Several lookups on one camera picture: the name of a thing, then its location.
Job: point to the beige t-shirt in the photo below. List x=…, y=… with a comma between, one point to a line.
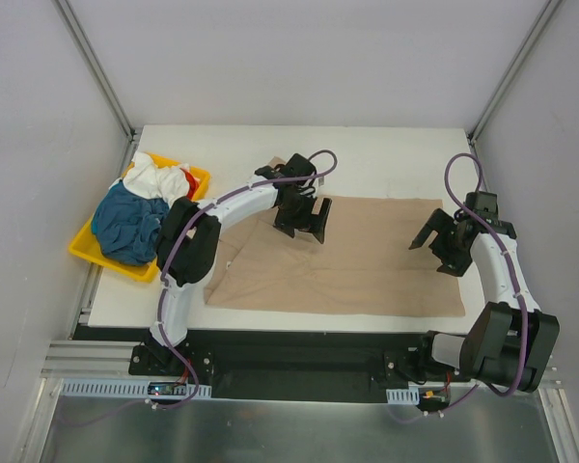
x=363, y=266

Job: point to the red orange t-shirt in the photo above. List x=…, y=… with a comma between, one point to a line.
x=193, y=183

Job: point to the aluminium frame rail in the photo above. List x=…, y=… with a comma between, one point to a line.
x=87, y=359

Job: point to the white t-shirt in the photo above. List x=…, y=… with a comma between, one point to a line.
x=147, y=180

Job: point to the grey cable duct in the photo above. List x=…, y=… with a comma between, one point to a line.
x=409, y=396
x=134, y=389

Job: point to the right grey cable duct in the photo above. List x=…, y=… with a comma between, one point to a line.
x=409, y=396

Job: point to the blue t-shirt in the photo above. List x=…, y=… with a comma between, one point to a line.
x=126, y=226

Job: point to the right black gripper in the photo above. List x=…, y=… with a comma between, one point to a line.
x=444, y=242

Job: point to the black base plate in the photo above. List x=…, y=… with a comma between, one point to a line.
x=295, y=366

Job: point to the left grey cable duct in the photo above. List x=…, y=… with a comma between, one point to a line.
x=134, y=389

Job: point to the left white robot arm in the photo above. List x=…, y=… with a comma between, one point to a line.
x=187, y=243

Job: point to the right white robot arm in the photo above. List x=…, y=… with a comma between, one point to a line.
x=510, y=343

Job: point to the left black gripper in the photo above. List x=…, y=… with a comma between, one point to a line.
x=302, y=218

